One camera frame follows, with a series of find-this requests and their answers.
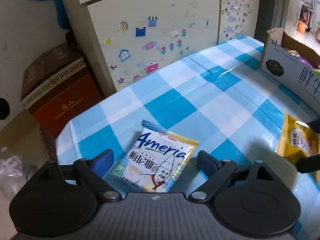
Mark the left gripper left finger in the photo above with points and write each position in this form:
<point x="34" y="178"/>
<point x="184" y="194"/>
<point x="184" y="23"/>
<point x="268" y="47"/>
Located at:
<point x="89" y="173"/>

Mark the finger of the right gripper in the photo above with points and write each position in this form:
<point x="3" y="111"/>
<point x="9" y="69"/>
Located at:
<point x="315" y="125"/>
<point x="309" y="164"/>

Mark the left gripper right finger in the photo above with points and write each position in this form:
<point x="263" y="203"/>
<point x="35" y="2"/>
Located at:
<point x="219" y="174"/>

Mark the yellow waffle snack bag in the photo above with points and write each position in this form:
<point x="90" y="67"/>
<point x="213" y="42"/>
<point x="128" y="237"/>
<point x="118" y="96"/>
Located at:
<point x="297" y="140"/>

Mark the cardboard box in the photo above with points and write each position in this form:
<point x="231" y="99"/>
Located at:
<point x="277" y="62"/>

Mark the white America snack bag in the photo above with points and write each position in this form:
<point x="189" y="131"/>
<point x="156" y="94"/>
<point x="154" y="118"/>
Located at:
<point x="155" y="161"/>

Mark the green snack bag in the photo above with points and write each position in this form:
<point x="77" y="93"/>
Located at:
<point x="317" y="71"/>

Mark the purple snack bag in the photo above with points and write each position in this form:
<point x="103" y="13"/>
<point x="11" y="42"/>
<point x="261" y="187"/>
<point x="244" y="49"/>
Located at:
<point x="300" y="58"/>

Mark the blue checkered tablecloth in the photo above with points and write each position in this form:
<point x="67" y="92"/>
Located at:
<point x="220" y="98"/>

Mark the clear plastic bag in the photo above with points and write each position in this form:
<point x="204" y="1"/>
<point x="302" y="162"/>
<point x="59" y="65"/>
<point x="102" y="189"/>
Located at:
<point x="15" y="172"/>

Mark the red brown gift box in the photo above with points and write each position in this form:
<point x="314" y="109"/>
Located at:
<point x="58" y="86"/>

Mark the cream sticker cabinet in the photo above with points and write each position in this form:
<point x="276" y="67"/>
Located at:
<point x="126" y="40"/>

